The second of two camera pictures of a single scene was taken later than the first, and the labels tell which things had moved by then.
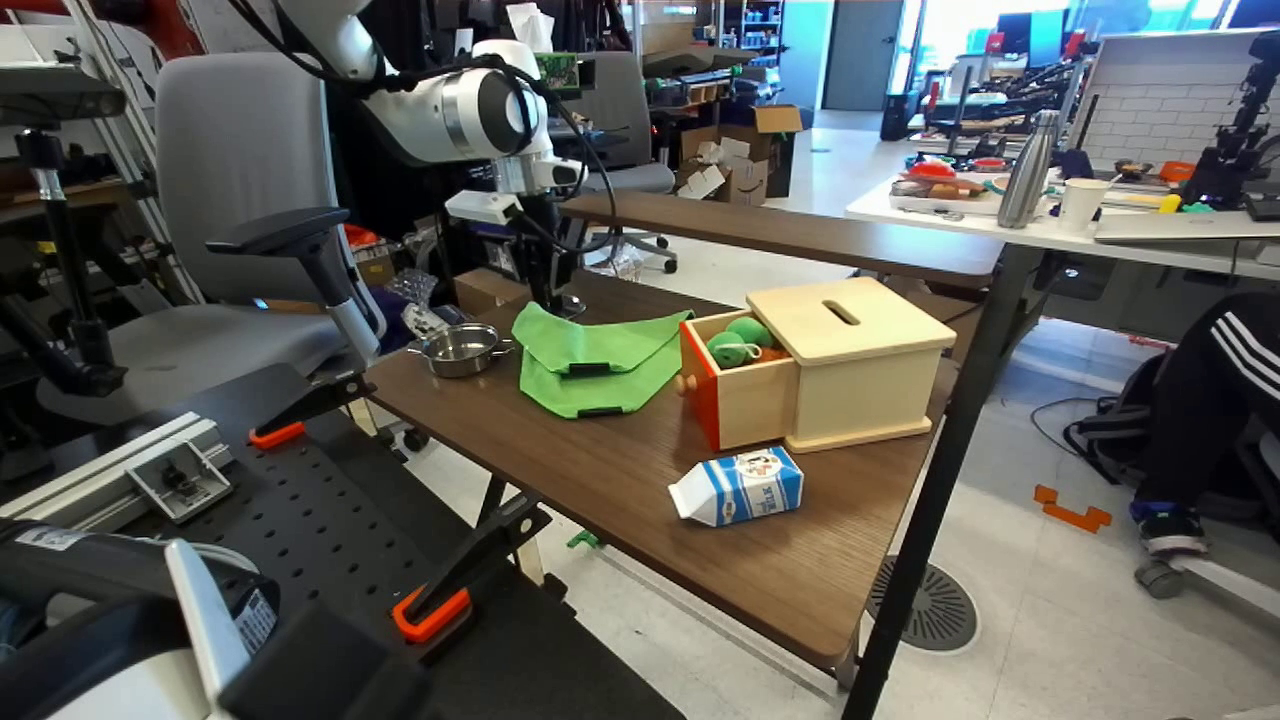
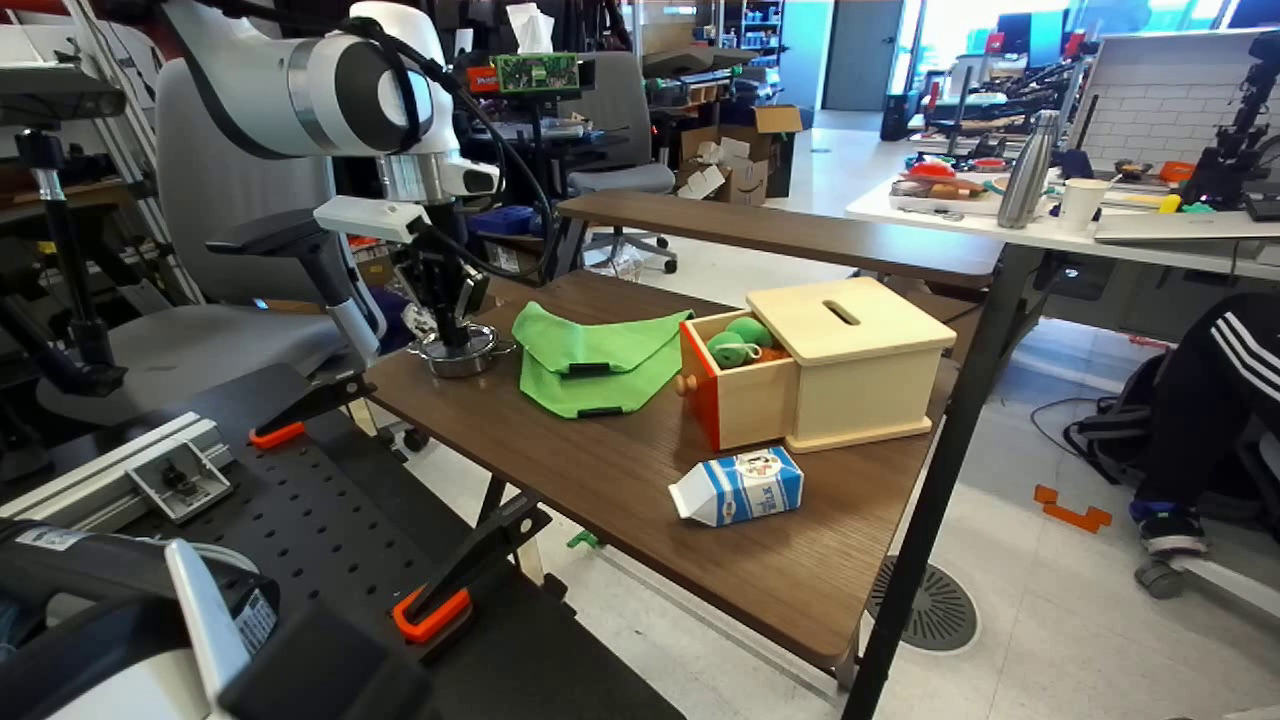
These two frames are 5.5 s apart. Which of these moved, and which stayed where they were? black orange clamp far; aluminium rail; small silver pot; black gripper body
Moved: black gripper body
Stayed: small silver pot; aluminium rail; black orange clamp far
